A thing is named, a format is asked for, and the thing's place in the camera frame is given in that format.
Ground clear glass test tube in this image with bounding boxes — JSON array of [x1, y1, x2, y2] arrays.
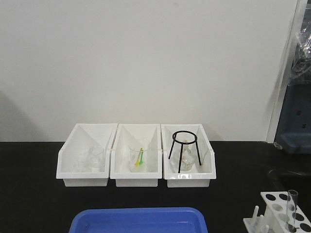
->
[[286, 189, 298, 233]]

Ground white test tube rack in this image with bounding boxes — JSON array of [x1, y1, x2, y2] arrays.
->
[[243, 191, 311, 233]]

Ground green plastic spatula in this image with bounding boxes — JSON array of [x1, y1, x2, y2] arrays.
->
[[138, 148, 144, 165]]

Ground glass beaker with spatulas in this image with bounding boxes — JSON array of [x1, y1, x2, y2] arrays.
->
[[129, 146, 148, 173]]

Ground middle white storage bin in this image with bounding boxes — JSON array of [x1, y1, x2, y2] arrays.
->
[[110, 124, 163, 187]]

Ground white storage bin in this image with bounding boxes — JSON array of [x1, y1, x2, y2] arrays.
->
[[161, 124, 216, 188], [56, 123, 118, 187], [110, 124, 163, 187]]

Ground round glass flask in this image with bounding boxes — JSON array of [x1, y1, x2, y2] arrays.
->
[[169, 140, 196, 173]]

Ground yellow plastic spatula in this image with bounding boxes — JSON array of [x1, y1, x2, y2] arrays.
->
[[135, 151, 140, 166]]

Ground right white storage bin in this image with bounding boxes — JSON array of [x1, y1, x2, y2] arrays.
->
[[161, 124, 216, 188]]

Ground small glass beakers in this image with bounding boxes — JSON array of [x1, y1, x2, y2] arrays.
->
[[74, 146, 105, 173]]

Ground left white storage bin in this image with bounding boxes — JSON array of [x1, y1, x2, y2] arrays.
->
[[56, 123, 118, 187]]

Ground blue plastic tray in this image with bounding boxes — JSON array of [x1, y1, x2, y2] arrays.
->
[[69, 207, 208, 233]]

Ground blue-grey drying pegboard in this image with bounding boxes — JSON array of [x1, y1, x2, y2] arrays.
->
[[274, 84, 311, 154]]

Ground plastic bag of pegs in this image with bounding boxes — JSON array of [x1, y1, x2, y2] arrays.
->
[[288, 22, 311, 86]]

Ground black wire tripod stand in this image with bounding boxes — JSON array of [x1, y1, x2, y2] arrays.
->
[[168, 130, 202, 174]]

